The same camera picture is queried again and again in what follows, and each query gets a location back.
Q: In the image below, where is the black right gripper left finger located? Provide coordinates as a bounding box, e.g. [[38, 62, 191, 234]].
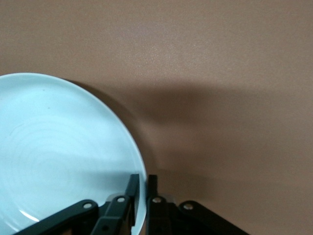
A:
[[14, 173, 140, 235]]

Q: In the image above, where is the light blue round plate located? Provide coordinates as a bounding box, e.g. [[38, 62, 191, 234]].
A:
[[0, 71, 149, 235]]

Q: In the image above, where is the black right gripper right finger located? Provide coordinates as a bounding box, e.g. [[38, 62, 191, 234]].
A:
[[146, 174, 250, 235]]

